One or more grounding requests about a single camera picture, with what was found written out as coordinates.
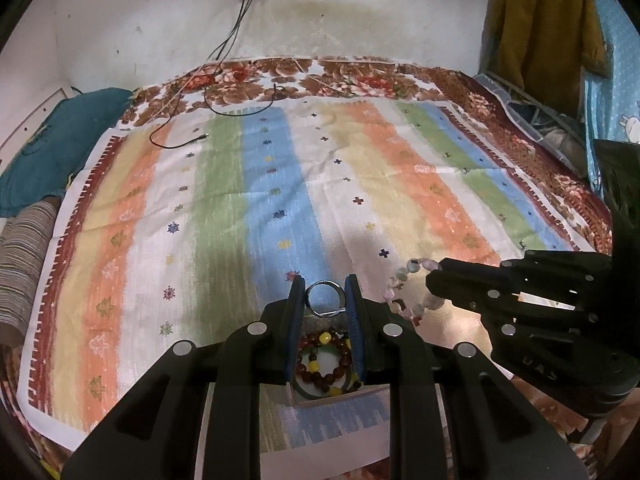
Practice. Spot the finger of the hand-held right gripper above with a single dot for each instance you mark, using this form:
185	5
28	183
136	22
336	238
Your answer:
560	270
465	282

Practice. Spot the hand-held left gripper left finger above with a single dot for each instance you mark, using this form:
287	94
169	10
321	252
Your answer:
295	330

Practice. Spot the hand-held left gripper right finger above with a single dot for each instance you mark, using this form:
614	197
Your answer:
356	330

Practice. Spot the small jewelry box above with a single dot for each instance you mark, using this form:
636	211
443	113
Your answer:
330	399

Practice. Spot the green bangle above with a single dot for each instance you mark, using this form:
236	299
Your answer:
312	392

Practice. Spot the pastel striped bed cloth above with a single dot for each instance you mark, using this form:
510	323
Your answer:
225	210

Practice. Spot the grey blue patterned cloth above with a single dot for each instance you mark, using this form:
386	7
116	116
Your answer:
540	115

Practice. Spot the blue dotted cloth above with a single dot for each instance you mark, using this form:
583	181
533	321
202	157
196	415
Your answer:
620	85

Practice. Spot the mustard yellow garment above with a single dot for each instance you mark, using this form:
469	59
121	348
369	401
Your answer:
545	35

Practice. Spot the striped colourful bedsheet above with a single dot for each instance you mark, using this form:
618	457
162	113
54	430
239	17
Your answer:
350	75

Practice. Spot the striped bolster pillow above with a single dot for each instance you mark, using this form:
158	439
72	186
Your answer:
25	260

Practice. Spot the teal pillow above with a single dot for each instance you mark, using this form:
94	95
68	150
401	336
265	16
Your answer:
65	145

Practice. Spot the white headboard panel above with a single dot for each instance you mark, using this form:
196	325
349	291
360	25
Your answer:
25	120

